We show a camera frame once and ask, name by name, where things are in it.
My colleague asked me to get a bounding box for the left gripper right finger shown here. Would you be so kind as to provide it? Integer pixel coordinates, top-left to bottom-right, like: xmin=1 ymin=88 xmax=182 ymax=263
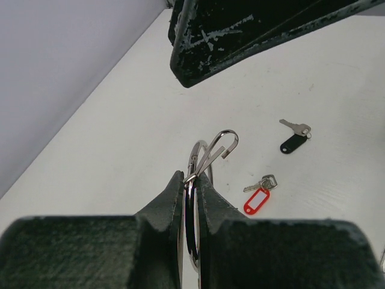
xmin=195 ymin=173 xmax=383 ymax=289

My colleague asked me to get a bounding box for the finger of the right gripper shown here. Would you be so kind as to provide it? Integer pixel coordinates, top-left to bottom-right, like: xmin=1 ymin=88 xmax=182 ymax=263
xmin=168 ymin=0 xmax=382 ymax=88

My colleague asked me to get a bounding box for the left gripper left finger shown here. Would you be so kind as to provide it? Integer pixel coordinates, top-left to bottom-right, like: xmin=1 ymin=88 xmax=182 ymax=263
xmin=1 ymin=171 xmax=184 ymax=288

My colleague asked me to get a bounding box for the red tag with keys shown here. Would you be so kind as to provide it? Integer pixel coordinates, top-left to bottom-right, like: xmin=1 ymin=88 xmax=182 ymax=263
xmin=243 ymin=175 xmax=278 ymax=216

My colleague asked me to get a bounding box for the large keyring with keys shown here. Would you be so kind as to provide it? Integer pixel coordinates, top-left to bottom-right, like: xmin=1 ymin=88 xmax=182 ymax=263
xmin=183 ymin=129 xmax=243 ymax=288

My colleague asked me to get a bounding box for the black tag with key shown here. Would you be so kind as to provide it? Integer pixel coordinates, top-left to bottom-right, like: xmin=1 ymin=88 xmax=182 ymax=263
xmin=279 ymin=119 xmax=312 ymax=154

